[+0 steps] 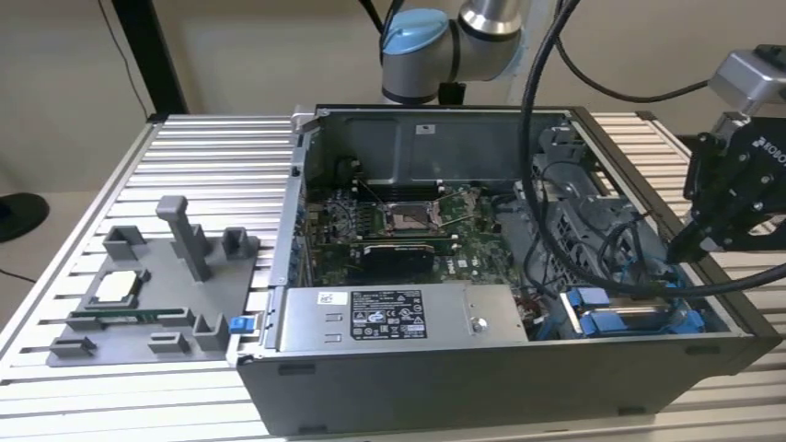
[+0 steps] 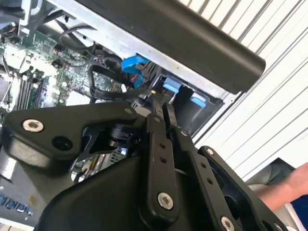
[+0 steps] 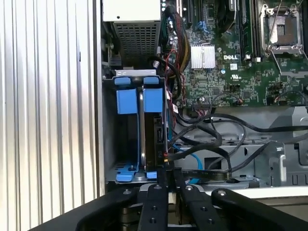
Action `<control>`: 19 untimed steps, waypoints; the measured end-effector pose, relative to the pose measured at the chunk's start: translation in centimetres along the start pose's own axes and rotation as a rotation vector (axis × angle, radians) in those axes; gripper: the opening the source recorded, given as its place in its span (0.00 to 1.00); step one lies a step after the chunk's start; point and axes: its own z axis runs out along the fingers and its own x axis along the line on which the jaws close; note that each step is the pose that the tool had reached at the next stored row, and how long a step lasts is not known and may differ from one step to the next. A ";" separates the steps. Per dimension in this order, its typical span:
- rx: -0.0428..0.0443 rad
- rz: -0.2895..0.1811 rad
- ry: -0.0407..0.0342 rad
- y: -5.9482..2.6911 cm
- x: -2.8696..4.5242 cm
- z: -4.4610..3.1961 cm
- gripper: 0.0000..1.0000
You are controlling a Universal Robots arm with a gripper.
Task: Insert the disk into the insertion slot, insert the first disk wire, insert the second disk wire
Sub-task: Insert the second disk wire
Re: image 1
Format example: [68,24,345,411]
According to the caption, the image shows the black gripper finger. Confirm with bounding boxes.
[665,133,723,265]
[702,204,786,254]

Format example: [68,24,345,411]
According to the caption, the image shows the blue disk wire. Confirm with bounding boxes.
[616,255,680,289]

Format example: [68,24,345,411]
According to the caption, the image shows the hard disk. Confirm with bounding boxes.
[564,285,684,320]

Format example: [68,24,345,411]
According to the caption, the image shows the grey metal disk bay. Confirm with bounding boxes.
[497,151,684,333]

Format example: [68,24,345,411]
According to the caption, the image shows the blue disk carrier in bay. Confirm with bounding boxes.
[577,310,702,336]

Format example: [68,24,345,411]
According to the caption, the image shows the green motherboard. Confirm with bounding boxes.
[302,181,529,289]

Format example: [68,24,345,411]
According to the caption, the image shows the CPU socket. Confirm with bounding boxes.
[383,202,435,233]

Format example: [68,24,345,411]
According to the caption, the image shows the black graphics card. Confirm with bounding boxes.
[359,243,437,283]

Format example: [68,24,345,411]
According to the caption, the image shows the black open PC case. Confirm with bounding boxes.
[224,103,782,437]

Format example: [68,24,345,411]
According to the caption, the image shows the silver power supply with label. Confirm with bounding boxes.
[272,284,531,347]

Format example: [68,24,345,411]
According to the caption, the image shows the grey parts rack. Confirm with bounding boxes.
[45,194,262,369]

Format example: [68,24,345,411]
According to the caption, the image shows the silver CPU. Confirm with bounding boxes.
[92,273,137,303]

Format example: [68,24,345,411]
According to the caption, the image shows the green RAM stick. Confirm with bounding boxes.
[69,308,186,321]

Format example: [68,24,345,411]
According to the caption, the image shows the black round stand base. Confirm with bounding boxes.
[0,192,52,243]

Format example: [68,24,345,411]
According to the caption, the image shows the black disk wire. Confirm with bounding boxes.
[595,214,655,287]

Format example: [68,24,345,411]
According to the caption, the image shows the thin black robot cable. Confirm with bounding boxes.
[555,0,714,103]

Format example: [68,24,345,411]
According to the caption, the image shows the long black case wire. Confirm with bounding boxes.
[539,159,581,197]

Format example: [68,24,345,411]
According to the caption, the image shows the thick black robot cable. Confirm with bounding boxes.
[517,0,786,298]

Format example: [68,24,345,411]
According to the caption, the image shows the locking lever wire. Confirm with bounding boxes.
[360,180,395,206]

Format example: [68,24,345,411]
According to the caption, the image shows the black cables behind arm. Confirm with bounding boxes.
[359,0,404,34]

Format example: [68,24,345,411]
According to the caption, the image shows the black frame post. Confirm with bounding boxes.
[109,0,189,123]

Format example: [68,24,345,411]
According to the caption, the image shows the thin black wall cable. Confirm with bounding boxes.
[96,0,156,123]

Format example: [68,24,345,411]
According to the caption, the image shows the black floor cable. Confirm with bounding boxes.
[0,266,38,284]

